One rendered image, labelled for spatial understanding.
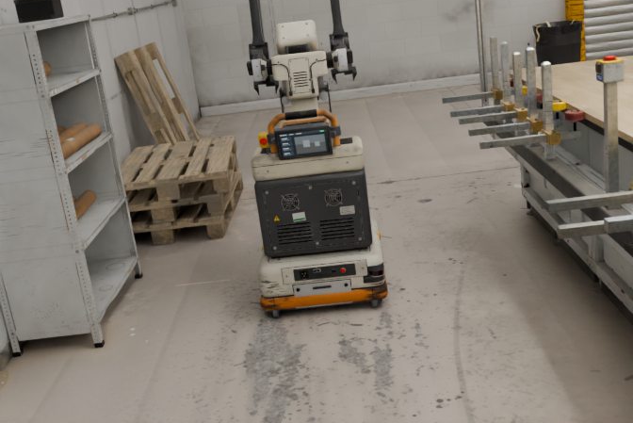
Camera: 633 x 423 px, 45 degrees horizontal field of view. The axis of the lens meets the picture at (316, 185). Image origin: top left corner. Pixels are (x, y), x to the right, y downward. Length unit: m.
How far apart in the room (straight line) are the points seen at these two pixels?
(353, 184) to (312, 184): 0.20
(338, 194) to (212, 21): 6.38
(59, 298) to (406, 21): 6.85
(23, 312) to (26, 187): 0.63
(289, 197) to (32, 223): 1.20
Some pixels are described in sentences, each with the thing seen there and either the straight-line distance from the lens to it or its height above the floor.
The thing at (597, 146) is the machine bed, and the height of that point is 0.74.
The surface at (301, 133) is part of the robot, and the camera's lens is 3.51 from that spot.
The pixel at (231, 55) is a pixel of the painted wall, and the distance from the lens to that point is 9.83.
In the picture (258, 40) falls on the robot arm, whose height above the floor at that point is 1.31.
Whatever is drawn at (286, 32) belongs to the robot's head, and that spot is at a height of 1.34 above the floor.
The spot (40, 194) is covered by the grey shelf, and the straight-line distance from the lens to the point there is 3.71.
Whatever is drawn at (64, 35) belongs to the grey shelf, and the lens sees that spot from 4.47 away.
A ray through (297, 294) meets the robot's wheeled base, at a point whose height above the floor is 0.13.
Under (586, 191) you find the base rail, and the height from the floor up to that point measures 0.70.
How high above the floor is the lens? 1.62
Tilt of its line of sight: 16 degrees down
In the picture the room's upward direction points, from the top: 7 degrees counter-clockwise
